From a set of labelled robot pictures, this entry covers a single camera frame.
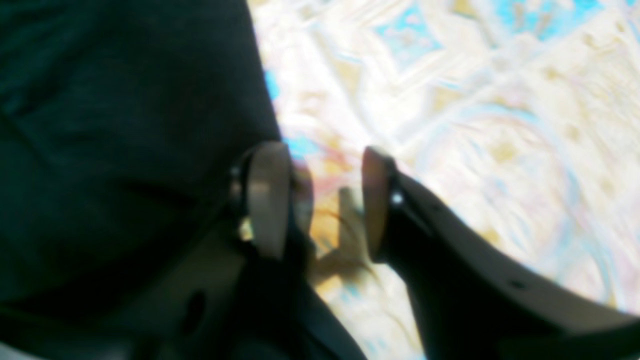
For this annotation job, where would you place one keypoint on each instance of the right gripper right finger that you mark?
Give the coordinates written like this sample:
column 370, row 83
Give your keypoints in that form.
column 469, row 300

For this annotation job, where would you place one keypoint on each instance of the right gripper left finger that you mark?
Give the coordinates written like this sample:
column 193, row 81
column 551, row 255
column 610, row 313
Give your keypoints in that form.
column 170, row 303

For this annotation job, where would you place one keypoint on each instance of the black t-shirt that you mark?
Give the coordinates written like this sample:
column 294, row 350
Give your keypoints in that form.
column 120, row 122

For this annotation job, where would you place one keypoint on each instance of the patterned tablecloth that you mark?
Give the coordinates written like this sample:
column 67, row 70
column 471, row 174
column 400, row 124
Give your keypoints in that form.
column 521, row 115

